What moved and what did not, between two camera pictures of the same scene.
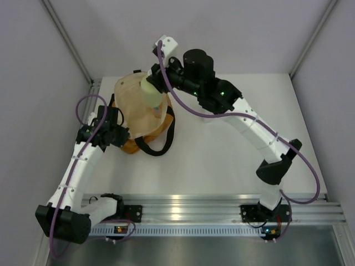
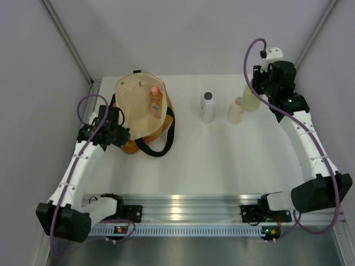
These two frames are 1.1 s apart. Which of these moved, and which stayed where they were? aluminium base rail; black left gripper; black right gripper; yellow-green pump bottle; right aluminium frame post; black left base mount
Moved: black right gripper; yellow-green pump bottle
Stayed: black left gripper; right aluminium frame post; aluminium base rail; black left base mount
